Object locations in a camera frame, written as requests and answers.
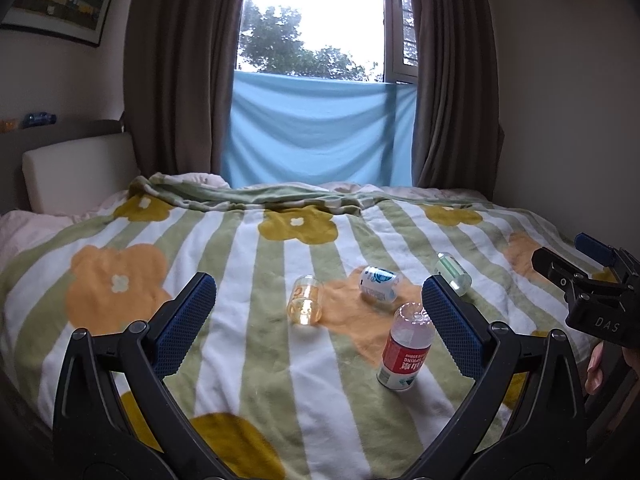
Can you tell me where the red label plastic bottle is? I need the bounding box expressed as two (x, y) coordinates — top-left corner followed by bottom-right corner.
(376, 302), (435, 392)

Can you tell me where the blue plastic bottle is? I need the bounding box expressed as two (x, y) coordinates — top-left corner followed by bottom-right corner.
(22, 110), (57, 129)

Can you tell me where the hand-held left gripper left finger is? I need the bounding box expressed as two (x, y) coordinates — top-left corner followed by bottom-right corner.
(52, 272), (227, 480)

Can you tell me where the green clear bottle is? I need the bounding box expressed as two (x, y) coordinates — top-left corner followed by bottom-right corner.
(433, 252), (472, 297)

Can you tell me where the blue white label bottle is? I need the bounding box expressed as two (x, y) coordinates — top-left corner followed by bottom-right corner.
(359, 265), (399, 304)

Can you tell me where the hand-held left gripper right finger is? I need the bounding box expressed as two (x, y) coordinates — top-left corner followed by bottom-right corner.
(400, 275), (589, 480)

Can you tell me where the clear yellow cup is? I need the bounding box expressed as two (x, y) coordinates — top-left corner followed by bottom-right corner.
(286, 274), (326, 329)

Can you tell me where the striped floral blanket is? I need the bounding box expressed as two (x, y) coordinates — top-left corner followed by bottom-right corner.
(0, 172), (621, 480)

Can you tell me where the brown curtain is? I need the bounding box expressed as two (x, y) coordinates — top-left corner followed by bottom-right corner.
(406, 0), (505, 191)
(122, 0), (253, 188)

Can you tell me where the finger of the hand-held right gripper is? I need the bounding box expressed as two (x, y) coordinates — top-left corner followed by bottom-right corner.
(574, 232), (640, 283)
(531, 247), (592, 306)

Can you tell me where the white headboard cushion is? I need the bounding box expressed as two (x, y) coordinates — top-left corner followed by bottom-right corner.
(21, 131), (142, 217)

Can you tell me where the window frame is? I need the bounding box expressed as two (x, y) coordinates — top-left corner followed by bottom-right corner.
(381, 0), (420, 85)

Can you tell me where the light blue cloth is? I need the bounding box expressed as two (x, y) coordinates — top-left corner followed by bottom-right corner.
(221, 71), (418, 188)

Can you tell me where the person's right hand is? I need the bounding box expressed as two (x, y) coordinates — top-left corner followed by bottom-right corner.
(584, 344), (640, 397)

